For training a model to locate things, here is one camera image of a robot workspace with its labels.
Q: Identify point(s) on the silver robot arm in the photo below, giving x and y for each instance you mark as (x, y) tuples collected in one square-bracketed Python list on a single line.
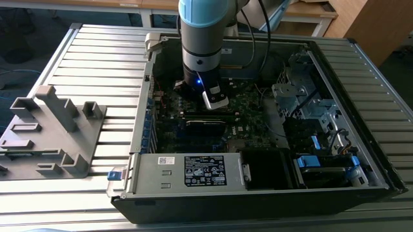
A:
[(199, 36)]

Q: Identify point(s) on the black graphics card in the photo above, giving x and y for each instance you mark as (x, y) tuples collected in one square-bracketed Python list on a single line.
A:
[(206, 128)]

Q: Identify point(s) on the green motherboard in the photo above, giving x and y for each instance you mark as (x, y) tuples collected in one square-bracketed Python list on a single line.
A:
[(251, 120)]

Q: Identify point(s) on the ribbed chipset heatsink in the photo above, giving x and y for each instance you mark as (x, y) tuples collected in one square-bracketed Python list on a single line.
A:
[(235, 145)]

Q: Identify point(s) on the silver power supply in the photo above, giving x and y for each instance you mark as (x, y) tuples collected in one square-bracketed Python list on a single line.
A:
[(148, 174)]

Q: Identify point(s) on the perforated metal drive cage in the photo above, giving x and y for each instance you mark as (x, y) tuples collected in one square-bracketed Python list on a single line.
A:
[(322, 106)]

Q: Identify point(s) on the black fan shroud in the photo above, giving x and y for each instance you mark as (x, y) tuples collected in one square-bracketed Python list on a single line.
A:
[(267, 169)]

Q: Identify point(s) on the blue plastic latch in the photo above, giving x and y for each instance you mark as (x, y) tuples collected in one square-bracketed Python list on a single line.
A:
[(114, 175)]

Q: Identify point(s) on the blue disk carrier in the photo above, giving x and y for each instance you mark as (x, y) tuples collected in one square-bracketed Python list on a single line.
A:
[(307, 161)]

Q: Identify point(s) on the wooden desk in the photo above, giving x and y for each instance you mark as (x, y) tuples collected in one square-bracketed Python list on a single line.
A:
[(315, 12), (64, 2)]

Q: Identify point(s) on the grey parts rack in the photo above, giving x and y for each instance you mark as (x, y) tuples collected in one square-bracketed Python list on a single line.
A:
[(55, 135)]

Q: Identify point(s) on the black PC case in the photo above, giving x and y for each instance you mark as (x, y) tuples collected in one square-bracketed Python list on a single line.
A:
[(258, 207)]

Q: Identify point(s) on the wooden cabinet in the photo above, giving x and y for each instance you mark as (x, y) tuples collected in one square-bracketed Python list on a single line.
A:
[(381, 24)]

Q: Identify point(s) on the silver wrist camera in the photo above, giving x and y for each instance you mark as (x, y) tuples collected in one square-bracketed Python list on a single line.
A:
[(215, 99)]

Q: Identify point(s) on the silver metal bracket box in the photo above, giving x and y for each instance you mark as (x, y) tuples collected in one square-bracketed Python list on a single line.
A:
[(286, 93)]

